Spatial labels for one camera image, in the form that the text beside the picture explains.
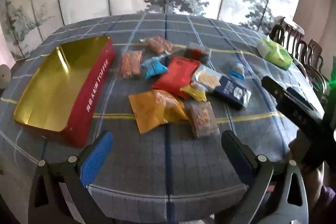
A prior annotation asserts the red snack packet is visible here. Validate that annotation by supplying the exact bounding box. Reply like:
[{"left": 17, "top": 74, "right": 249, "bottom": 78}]
[{"left": 152, "top": 56, "right": 200, "bottom": 98}]

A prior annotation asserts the green tissue pack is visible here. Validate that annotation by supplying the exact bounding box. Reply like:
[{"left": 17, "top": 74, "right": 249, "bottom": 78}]
[{"left": 256, "top": 35, "right": 293, "bottom": 70}]

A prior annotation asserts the small blue-white candy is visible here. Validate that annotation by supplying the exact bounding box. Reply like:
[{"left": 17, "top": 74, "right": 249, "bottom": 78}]
[{"left": 227, "top": 61, "right": 246, "bottom": 80}]

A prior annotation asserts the person's right hand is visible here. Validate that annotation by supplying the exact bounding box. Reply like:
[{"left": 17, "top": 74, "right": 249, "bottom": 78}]
[{"left": 288, "top": 135, "right": 325, "bottom": 203}]

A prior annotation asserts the blue-ended candy packet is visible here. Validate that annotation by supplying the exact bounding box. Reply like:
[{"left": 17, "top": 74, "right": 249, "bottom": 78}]
[{"left": 141, "top": 55, "right": 168, "bottom": 79}]

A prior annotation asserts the navy blue snack box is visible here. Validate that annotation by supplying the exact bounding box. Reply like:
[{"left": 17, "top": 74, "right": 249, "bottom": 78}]
[{"left": 210, "top": 76, "right": 252, "bottom": 110}]

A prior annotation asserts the brown snack packet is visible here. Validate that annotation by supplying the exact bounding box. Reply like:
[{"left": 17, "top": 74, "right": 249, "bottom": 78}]
[{"left": 185, "top": 101, "right": 219, "bottom": 138}]

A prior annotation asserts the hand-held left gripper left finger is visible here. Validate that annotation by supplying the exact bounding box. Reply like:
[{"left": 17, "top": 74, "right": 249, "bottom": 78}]
[{"left": 28, "top": 130, "right": 114, "bottom": 224}]

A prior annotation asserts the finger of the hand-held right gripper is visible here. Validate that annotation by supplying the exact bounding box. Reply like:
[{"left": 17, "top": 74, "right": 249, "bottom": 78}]
[{"left": 261, "top": 76, "right": 325, "bottom": 122}]

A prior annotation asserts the large orange-yellow snack packet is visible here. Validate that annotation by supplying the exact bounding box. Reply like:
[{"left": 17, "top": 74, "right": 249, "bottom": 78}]
[{"left": 128, "top": 89, "right": 189, "bottom": 134}]

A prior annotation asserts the round grey stone disc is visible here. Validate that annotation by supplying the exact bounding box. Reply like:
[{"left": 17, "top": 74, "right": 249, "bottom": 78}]
[{"left": 0, "top": 64, "right": 10, "bottom": 89}]

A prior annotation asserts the small yellow snack packet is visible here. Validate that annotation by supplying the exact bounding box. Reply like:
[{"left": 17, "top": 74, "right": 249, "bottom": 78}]
[{"left": 180, "top": 84, "right": 208, "bottom": 102}]

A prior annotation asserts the grey plaid tablecloth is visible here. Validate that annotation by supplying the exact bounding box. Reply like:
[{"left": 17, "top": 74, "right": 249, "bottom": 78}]
[{"left": 0, "top": 13, "right": 326, "bottom": 224}]

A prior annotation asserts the clear packet of orange snacks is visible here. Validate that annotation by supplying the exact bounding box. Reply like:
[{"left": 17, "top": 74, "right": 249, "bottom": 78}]
[
  {"left": 120, "top": 50, "right": 143, "bottom": 79},
  {"left": 140, "top": 35, "right": 174, "bottom": 54}
]

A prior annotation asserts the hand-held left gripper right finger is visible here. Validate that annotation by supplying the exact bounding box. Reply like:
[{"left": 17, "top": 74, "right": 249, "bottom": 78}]
[{"left": 221, "top": 130, "right": 309, "bottom": 224}]

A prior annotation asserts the clear cracker packet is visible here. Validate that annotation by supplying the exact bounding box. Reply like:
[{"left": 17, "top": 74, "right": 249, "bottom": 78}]
[{"left": 193, "top": 64, "right": 223, "bottom": 88}]

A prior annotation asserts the red tin box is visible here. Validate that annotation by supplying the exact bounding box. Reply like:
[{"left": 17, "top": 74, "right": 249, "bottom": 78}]
[{"left": 13, "top": 35, "right": 116, "bottom": 149}]

